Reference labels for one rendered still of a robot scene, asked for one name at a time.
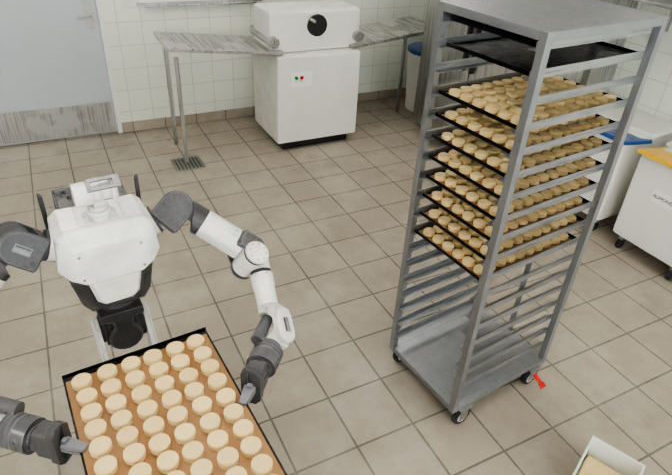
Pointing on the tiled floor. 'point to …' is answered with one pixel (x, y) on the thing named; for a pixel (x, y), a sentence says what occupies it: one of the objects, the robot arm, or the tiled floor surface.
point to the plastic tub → (606, 461)
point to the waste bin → (412, 73)
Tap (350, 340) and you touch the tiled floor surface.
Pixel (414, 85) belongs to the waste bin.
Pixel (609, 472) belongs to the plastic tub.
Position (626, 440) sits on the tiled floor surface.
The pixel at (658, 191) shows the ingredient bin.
